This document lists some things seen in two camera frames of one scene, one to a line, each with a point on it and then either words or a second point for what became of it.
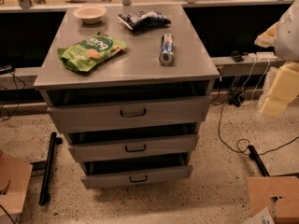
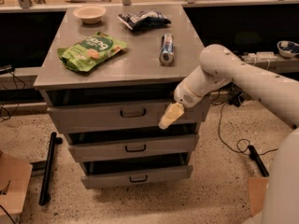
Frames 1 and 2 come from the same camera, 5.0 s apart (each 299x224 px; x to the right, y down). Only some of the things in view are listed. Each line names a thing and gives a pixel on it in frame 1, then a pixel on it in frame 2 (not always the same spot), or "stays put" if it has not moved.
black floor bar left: x=45 y=197 stays put
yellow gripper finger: x=283 y=90 to x=182 y=95
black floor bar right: x=254 y=156 stays put
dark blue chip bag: x=144 y=20 stays put
